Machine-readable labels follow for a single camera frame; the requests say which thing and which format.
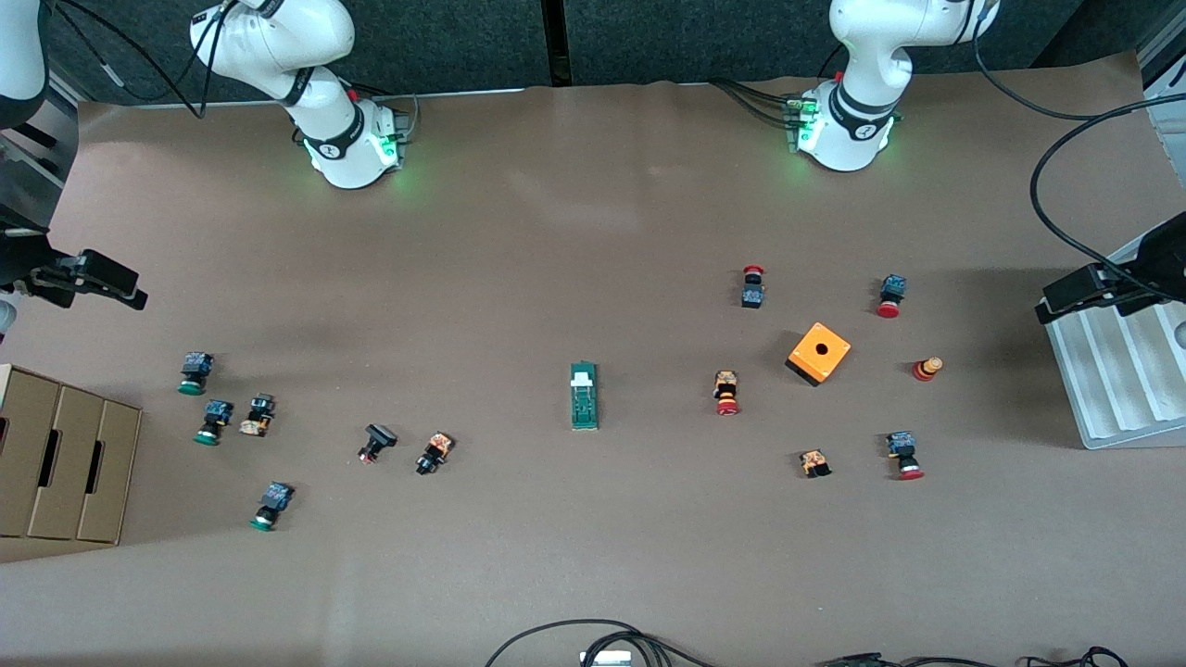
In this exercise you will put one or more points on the brown cardboard box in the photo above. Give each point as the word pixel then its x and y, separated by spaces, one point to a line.
pixel 74 463
pixel 28 417
pixel 119 472

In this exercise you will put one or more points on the red yellow emergency stop head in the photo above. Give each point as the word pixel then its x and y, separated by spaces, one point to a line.
pixel 924 371

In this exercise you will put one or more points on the black square head switch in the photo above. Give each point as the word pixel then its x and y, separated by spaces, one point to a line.
pixel 380 435

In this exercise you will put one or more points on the orange contact block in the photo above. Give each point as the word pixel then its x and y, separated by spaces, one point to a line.
pixel 814 461

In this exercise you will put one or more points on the black selector switch orange block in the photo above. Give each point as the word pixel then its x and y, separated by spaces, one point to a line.
pixel 437 447

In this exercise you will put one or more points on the green load switch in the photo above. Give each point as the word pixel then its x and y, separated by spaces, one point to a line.
pixel 584 408

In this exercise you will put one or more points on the black selector switch pale block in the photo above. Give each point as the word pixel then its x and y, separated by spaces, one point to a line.
pixel 259 408

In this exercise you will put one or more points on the grey metal frame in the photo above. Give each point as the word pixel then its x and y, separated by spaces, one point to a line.
pixel 1169 74
pixel 37 139

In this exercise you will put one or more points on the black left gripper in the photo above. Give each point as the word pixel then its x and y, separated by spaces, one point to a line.
pixel 1160 256

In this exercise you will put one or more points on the green mushroom push button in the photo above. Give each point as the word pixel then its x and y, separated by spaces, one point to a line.
pixel 218 410
pixel 196 363
pixel 276 496

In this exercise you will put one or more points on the brown paper table cover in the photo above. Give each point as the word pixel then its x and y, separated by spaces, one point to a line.
pixel 556 537

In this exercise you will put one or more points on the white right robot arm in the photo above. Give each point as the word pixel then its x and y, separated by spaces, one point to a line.
pixel 324 139

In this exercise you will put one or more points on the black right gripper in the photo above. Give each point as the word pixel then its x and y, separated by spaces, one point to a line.
pixel 18 257

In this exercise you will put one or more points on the red button orange block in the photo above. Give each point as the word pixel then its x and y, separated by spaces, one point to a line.
pixel 725 382

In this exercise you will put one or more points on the red mushroom push button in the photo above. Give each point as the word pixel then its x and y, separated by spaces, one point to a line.
pixel 901 443
pixel 893 285

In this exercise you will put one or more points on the white ridged tray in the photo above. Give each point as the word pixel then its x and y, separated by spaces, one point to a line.
pixel 1112 389

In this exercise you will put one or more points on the orange button enclosure box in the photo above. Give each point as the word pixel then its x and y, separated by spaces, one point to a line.
pixel 834 347

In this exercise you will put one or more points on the small red push button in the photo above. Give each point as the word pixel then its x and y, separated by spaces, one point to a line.
pixel 752 296

